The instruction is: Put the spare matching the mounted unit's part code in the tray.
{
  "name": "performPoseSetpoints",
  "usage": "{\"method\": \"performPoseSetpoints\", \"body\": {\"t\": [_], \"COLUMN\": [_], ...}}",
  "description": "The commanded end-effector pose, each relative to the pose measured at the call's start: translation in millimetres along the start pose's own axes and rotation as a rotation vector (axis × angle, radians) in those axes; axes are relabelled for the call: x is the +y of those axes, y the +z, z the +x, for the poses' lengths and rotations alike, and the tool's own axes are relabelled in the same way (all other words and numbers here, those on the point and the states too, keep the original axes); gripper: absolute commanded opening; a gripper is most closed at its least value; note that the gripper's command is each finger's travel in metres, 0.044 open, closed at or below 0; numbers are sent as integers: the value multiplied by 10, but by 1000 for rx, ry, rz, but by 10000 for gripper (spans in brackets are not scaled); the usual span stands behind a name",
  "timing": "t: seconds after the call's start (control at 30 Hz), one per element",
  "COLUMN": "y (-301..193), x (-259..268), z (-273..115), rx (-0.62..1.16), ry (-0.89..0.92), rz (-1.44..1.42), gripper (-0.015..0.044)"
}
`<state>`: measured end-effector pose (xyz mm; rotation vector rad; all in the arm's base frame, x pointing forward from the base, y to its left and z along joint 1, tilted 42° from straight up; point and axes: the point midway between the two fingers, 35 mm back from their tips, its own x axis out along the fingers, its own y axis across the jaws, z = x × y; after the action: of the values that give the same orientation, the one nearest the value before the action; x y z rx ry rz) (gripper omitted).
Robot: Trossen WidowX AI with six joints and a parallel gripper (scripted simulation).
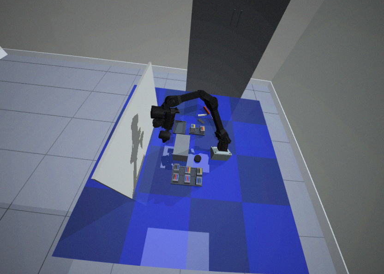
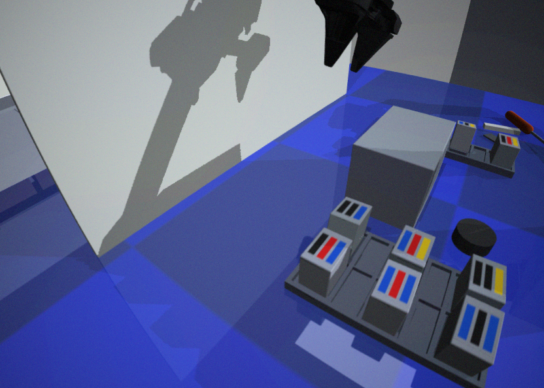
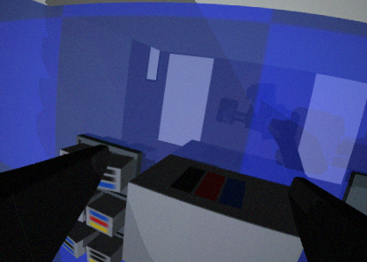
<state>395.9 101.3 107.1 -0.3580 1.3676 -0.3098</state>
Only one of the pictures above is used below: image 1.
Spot black short cylinder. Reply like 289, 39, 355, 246
194, 155, 201, 163

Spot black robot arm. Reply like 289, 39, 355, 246
150, 90, 231, 152

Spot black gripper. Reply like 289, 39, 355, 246
158, 118, 174, 143

